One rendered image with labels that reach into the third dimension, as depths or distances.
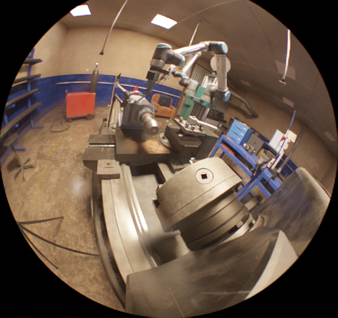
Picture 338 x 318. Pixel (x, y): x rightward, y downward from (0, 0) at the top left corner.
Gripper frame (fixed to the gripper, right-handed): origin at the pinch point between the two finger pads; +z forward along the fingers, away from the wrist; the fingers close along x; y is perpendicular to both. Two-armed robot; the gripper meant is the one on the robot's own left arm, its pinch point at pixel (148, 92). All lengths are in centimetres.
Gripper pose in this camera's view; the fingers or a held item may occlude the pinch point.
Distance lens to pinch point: 72.7
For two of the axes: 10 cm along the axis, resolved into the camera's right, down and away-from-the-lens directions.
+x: -1.0, 5.1, -8.5
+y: -9.5, -3.1, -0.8
